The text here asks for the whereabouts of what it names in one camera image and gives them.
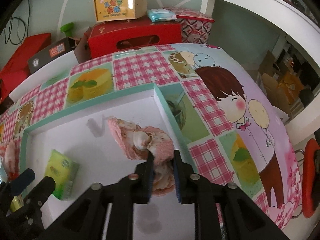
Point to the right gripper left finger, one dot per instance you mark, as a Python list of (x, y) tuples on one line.
[(136, 188)]

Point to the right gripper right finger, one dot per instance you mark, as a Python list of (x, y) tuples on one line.
[(192, 188)]

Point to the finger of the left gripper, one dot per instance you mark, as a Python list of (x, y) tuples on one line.
[(18, 185), (35, 200)]

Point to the pink floral fabric bundle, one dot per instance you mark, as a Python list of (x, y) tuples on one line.
[(138, 142)]

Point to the green tissue pack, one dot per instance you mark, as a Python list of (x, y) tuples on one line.
[(63, 170), (16, 203)]

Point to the purple baby wipes pack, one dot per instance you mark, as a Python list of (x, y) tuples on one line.
[(10, 159)]

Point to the teal rimmed white tray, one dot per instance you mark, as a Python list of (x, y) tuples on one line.
[(81, 132)]

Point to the patterned tablecloth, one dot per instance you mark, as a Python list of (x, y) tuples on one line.
[(232, 130)]

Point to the red bag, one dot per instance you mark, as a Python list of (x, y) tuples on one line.
[(16, 70)]

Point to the white board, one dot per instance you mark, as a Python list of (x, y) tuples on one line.
[(50, 70)]

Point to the black rectangular box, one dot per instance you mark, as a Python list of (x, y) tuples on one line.
[(51, 53)]

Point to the red gift box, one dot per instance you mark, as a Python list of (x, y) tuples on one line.
[(110, 37)]

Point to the red patterned box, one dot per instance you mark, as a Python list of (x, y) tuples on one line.
[(195, 26)]

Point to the green knob object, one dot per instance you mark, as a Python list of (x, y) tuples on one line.
[(67, 28)]

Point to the blue wet wipes pack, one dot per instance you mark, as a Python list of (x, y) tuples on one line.
[(161, 15)]

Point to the white shelf frame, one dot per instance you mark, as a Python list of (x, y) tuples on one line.
[(247, 29)]

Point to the yellow handled gift box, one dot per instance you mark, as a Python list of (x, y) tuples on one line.
[(114, 10)]

